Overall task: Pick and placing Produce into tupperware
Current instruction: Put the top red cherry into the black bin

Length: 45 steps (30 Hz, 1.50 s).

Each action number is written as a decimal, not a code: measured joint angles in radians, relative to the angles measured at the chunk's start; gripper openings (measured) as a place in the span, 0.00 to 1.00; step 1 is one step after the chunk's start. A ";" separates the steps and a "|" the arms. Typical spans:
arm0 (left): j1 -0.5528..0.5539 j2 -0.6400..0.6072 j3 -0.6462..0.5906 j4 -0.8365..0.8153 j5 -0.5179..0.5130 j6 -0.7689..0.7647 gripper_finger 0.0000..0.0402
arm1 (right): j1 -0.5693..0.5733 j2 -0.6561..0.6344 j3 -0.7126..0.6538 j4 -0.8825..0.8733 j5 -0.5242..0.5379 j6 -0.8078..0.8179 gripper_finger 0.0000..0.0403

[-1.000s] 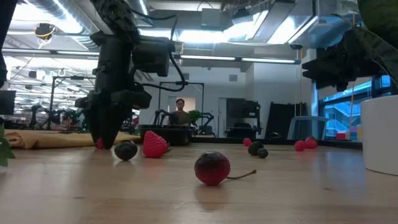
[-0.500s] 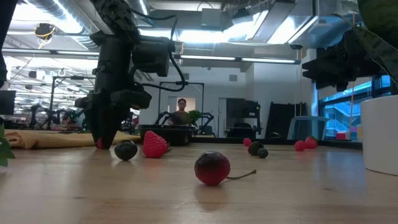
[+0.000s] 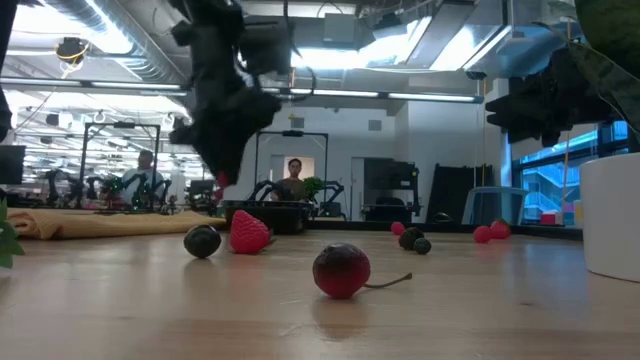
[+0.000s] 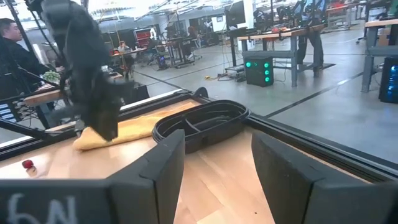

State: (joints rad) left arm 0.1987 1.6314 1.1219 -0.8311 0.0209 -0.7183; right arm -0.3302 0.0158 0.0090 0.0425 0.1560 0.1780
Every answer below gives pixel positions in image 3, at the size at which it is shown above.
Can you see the black aluminium table frame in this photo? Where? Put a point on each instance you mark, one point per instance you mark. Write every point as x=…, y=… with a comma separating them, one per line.
x=450, y=228

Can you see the black background rig frame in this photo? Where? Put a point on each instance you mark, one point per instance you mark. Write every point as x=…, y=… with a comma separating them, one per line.
x=120, y=125
x=292, y=133

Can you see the black plastic tupperware container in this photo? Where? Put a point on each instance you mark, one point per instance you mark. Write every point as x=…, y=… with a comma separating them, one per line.
x=280, y=220

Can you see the small dark blueberry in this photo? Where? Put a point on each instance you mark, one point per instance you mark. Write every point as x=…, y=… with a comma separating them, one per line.
x=422, y=245

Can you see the ceiling light strip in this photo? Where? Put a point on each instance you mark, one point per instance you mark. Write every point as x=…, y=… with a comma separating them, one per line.
x=350, y=93
x=125, y=86

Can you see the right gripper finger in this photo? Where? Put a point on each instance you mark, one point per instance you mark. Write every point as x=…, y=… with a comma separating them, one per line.
x=515, y=122
x=510, y=103

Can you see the black background robot arm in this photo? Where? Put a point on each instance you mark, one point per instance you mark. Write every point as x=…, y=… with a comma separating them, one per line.
x=332, y=190
x=260, y=189

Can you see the dark red cherry with stem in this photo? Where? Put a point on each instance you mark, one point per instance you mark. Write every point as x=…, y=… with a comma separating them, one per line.
x=202, y=241
x=341, y=270

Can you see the person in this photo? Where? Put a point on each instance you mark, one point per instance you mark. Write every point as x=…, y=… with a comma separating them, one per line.
x=142, y=175
x=295, y=182

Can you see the pink box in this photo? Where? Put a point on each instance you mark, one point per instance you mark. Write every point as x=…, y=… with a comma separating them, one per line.
x=548, y=219

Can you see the black background monitor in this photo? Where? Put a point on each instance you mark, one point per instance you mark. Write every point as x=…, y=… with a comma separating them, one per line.
x=11, y=165

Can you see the black ceiling camera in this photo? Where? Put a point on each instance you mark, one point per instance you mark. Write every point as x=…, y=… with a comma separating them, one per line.
x=71, y=49

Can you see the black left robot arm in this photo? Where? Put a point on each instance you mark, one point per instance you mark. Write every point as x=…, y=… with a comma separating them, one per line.
x=220, y=30

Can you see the grey wall vent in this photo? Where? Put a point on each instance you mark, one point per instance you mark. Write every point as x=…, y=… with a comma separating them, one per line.
x=375, y=125
x=297, y=123

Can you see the small green background plant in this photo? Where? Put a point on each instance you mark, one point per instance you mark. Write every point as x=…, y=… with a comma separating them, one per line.
x=313, y=186

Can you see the black cabinet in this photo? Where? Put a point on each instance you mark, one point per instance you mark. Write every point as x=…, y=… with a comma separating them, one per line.
x=390, y=175

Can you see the yellow folded cloth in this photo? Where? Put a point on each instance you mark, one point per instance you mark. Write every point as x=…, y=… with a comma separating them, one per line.
x=100, y=225

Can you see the green plant in white pot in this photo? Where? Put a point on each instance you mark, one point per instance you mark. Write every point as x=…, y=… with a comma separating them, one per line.
x=615, y=215

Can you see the red raspberry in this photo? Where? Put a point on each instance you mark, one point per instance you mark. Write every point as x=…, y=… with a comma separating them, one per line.
x=397, y=228

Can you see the grey bin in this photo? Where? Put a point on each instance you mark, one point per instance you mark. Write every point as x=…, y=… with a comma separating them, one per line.
x=495, y=205

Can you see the pale yellow cup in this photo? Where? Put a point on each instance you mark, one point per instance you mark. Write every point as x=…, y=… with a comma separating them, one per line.
x=577, y=215

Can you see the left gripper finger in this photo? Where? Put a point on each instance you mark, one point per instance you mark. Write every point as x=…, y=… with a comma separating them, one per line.
x=206, y=155
x=230, y=155

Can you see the grey ceiling unit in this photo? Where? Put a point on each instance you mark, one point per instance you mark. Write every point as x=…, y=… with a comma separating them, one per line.
x=340, y=27

